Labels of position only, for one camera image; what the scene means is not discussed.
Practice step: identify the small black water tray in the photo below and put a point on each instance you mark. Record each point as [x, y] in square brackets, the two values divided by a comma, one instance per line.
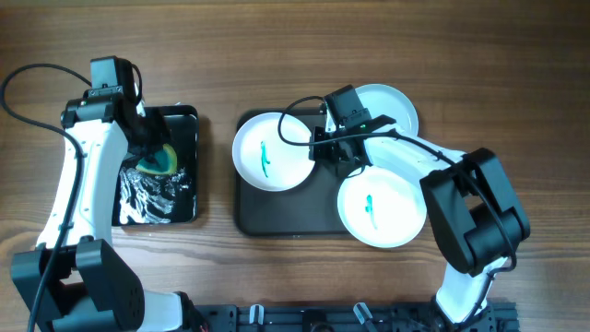
[143, 198]

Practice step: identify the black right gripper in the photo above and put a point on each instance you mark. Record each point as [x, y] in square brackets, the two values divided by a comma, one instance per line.
[318, 151]

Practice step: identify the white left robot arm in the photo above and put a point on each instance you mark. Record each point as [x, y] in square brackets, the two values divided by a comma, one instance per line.
[73, 280]

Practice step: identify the green yellow sponge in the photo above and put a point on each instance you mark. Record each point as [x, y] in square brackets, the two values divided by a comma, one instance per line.
[163, 162]

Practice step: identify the white plate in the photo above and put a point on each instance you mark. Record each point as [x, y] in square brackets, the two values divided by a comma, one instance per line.
[266, 155]
[381, 99]
[380, 208]

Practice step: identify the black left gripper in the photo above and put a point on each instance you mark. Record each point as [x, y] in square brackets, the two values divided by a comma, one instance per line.
[159, 135]

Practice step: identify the black mounting rail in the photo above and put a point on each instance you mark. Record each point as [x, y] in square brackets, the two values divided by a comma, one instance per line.
[398, 317]

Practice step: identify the large dark serving tray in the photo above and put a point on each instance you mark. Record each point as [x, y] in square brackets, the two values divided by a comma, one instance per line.
[309, 209]

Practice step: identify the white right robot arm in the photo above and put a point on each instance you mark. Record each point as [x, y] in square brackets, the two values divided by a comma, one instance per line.
[476, 217]

